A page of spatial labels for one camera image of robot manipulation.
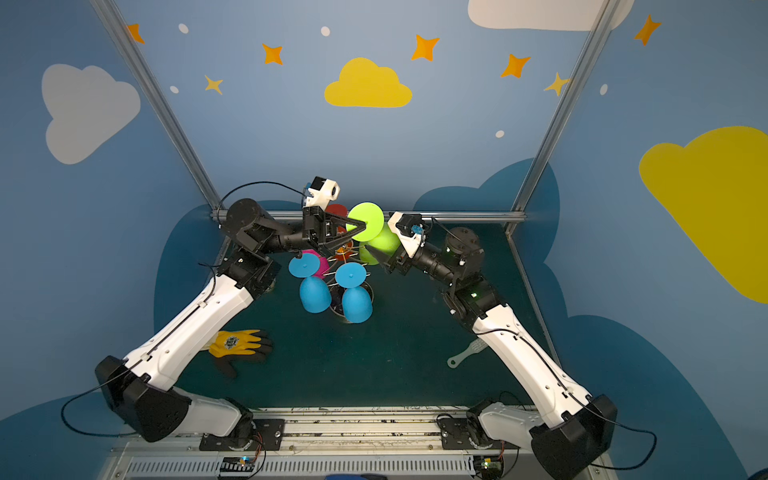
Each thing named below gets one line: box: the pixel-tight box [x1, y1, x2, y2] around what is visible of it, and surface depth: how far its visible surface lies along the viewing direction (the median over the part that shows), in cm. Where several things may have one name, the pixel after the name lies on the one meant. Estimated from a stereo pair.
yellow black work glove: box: [203, 330, 273, 378], surface depth 88 cm
